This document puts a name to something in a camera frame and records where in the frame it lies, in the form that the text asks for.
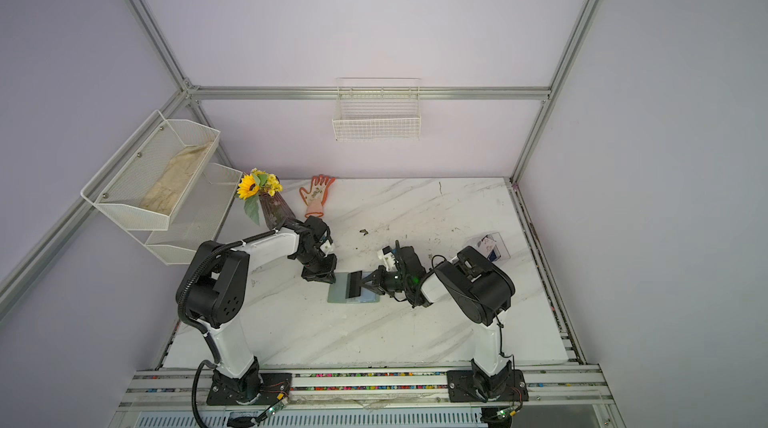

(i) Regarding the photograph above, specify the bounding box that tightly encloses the beige cloth glove in basket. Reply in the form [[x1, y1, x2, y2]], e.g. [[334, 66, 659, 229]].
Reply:
[[140, 142, 211, 215]]

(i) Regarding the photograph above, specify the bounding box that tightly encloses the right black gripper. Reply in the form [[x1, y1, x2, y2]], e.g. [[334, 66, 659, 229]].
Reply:
[[353, 268, 410, 297]]

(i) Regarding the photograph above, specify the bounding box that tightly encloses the dark glass vase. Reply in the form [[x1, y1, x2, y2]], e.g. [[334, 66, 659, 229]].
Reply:
[[258, 192, 296, 229]]

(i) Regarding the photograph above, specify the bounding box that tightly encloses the black credit card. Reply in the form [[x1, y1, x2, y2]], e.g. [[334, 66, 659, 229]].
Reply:
[[346, 270, 363, 299]]

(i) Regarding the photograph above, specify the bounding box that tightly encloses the clear acrylic card box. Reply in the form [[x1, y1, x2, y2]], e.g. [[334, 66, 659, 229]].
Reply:
[[468, 232, 510, 264]]

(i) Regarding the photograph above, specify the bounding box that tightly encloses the lower white mesh shelf basket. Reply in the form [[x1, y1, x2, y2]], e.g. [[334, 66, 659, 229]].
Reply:
[[144, 162, 242, 265]]

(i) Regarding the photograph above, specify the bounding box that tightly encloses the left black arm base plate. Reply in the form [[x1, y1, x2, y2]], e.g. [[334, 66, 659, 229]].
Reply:
[[206, 370, 293, 406]]

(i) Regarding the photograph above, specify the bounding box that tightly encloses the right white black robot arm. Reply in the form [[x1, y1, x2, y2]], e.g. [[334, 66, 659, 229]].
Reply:
[[360, 244, 525, 402]]

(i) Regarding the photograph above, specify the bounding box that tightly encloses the white mesh shelf basket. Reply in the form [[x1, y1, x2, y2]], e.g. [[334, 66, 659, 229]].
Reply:
[[144, 162, 242, 265], [80, 110, 220, 231]]

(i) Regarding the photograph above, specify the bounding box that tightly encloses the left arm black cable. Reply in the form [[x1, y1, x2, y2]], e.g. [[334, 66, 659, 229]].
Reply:
[[190, 358, 220, 428]]

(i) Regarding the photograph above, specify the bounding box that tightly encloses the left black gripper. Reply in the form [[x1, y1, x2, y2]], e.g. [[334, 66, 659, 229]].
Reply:
[[295, 248, 337, 284]]

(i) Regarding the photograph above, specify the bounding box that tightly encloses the orange white work glove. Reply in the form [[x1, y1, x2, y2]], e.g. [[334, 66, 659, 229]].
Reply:
[[299, 174, 336, 218]]

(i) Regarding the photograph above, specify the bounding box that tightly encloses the yellow sunflower bouquet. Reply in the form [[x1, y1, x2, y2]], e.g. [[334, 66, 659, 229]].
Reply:
[[236, 168, 283, 225]]

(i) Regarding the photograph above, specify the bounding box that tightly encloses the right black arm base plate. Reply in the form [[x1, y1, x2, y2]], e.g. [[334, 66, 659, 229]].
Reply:
[[446, 368, 529, 403]]

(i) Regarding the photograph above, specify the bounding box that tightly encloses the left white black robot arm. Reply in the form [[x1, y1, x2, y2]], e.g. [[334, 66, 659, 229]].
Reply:
[[175, 216, 337, 404]]

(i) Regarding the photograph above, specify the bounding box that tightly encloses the upper white mesh shelf basket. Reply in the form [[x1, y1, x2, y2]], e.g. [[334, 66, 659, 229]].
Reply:
[[80, 110, 220, 231]]

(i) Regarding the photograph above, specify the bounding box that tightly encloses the white wire wall basket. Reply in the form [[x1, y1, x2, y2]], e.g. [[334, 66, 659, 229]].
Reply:
[[332, 78, 422, 142]]

